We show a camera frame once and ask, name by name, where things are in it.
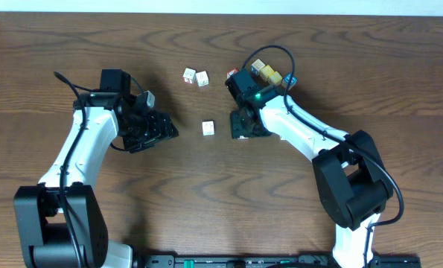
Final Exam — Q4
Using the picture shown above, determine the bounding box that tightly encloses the green Z white block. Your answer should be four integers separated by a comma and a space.
202, 121, 215, 136

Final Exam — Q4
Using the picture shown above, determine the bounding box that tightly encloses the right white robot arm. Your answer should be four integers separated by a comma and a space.
225, 69, 398, 267

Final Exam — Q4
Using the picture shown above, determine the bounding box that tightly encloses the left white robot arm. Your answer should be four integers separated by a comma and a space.
13, 69, 179, 267

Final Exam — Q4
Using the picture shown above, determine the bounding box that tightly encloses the red letter A block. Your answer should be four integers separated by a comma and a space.
227, 68, 239, 78

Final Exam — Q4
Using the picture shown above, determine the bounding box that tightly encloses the yellow wooden block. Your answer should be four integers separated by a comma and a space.
268, 71, 283, 86
259, 65, 275, 82

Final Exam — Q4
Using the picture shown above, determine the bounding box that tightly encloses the blue topped block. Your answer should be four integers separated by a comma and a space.
281, 73, 297, 90

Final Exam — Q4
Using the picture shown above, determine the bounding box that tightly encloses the blue edged white block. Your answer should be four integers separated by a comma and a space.
250, 59, 265, 76

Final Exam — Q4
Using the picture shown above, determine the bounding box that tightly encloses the white block red side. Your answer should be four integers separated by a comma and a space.
182, 68, 196, 84

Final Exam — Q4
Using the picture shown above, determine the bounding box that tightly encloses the white wooden block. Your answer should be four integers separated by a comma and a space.
195, 71, 209, 86

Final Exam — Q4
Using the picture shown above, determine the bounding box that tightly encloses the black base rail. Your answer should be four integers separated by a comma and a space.
130, 254, 421, 268

